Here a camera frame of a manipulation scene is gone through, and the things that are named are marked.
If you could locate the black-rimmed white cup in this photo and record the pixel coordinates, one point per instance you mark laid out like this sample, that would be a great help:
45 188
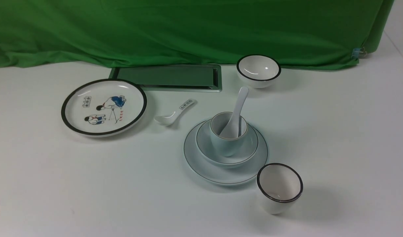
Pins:
279 187

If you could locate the blue binder clip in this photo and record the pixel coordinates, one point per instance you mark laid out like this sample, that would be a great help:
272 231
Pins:
358 53

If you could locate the small black-rimmed white bowl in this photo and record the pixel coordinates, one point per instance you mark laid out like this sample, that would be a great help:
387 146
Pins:
258 71

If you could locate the green backdrop cloth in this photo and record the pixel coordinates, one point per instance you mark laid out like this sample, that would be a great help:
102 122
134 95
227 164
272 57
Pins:
304 34

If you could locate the black-rimmed illustrated white plate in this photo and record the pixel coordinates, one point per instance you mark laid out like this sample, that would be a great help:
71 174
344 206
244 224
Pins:
104 107

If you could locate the pale blue ceramic cup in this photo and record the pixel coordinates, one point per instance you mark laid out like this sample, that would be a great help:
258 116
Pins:
225 146

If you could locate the pale blue wide bowl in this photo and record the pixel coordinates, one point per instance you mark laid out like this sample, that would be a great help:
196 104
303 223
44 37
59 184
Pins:
243 153

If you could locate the white spoon with printed handle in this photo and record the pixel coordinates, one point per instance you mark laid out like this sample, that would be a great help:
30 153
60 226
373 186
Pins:
168 120

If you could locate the pale blue flat plate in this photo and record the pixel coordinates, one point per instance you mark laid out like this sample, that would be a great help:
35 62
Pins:
223 176

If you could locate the plain white ceramic spoon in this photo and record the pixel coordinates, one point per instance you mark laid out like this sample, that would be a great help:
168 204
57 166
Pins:
232 128

